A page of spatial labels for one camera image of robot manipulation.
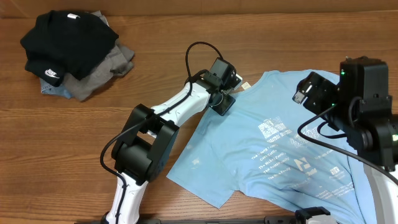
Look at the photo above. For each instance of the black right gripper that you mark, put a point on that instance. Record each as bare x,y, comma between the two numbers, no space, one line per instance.
315,94

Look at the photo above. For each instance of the blue denim folded garment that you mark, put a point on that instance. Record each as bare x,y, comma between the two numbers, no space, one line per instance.
48,89

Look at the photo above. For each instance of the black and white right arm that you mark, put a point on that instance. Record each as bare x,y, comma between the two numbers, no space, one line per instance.
359,108

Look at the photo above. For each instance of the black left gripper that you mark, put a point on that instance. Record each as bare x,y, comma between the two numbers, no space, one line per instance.
222,107

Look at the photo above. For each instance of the grey folded garment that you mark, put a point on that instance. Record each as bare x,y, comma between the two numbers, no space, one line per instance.
117,63

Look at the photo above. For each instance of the light blue t-shirt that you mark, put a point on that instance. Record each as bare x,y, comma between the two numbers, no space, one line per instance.
255,148

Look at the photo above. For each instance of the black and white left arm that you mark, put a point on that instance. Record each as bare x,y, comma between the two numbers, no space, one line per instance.
137,155

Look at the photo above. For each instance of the black folded nike garment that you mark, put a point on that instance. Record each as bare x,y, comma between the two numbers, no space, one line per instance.
63,42

